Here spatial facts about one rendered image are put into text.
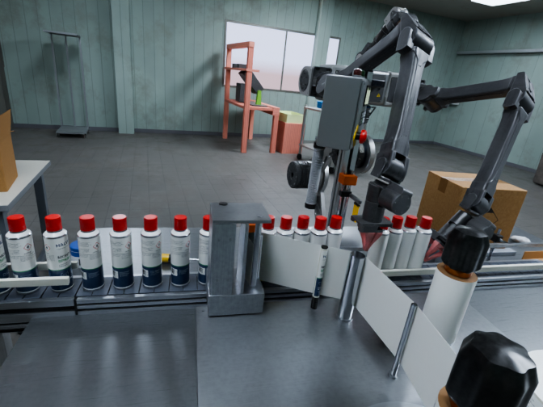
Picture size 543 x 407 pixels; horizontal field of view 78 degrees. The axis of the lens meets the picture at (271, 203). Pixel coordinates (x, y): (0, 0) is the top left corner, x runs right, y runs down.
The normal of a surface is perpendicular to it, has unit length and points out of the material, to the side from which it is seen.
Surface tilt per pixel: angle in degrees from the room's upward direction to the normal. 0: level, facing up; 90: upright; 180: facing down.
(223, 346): 0
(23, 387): 0
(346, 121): 90
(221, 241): 90
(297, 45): 90
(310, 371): 0
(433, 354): 90
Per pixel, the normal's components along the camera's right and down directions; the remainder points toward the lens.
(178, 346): 0.10, -0.93
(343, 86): -0.37, 0.29
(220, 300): 0.22, 0.37
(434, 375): -0.99, -0.05
